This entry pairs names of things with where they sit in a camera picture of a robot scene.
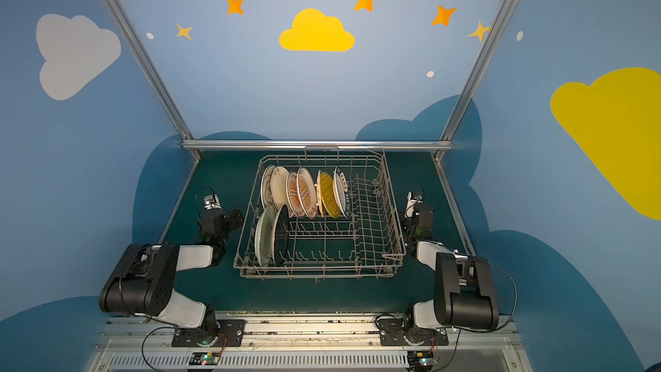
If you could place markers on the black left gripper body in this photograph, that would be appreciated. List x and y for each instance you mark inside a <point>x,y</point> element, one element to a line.
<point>227,221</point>

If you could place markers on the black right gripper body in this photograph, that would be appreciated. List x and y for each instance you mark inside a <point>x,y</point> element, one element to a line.
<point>413,220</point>

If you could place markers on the pale green floral plate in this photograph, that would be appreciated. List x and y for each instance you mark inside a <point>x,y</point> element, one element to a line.
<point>264,240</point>

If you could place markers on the white plate black emblem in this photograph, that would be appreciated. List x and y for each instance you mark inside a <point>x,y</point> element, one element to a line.
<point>265,187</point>

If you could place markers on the dark black plate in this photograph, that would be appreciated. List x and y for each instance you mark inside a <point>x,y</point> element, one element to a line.
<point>280,236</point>

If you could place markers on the cream plate floral rim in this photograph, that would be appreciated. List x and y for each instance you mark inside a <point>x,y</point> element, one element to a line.
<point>278,186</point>

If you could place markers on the white plate green text rim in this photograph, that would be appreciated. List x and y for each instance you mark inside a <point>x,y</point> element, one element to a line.
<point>340,191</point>

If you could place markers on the yellow woven plate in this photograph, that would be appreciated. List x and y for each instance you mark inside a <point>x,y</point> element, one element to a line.
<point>326,186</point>

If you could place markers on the orange woven plate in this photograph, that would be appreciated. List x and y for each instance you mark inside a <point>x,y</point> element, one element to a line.
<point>321,207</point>

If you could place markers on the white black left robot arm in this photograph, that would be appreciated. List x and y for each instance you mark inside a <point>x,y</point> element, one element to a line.
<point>142,283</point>

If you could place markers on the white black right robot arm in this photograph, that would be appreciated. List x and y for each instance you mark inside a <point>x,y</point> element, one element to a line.
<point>463,292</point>

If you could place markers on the left green circuit board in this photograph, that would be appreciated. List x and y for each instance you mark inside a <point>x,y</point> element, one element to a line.
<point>204,359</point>

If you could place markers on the green circuit board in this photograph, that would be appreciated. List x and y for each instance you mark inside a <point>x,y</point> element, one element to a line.
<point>420,361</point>
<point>204,359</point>

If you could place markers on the right green circuit board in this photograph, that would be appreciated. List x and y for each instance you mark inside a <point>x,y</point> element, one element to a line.
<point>420,361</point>

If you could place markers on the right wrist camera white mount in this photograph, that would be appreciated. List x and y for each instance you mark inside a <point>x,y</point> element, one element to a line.
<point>413,198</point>

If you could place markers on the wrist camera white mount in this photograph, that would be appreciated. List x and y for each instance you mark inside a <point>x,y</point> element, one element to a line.
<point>211,202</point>
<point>413,198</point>

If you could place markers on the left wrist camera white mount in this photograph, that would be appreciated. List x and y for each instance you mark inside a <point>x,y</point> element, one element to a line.
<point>211,202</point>

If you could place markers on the grey wire dish rack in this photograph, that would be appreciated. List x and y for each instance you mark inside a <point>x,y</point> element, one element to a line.
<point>367,243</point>

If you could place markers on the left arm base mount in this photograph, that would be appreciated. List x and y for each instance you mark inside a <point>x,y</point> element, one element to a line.
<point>226,333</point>

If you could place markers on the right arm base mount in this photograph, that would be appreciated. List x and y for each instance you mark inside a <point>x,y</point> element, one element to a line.
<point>393,332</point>

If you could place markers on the horizontal aluminium frame bar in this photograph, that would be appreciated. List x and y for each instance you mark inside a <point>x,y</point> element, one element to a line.
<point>222,145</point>

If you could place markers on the aluminium rail base frame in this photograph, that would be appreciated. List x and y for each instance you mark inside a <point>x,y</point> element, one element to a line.
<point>302,342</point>

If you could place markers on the right diagonal aluminium post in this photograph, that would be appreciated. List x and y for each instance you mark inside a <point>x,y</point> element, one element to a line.
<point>487,49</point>

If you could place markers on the diagonal aluminium post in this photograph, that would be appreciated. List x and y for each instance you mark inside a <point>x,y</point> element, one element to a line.
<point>138,49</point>
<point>487,49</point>

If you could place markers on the left diagonal aluminium post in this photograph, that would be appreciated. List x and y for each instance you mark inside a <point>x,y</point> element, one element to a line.
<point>138,49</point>

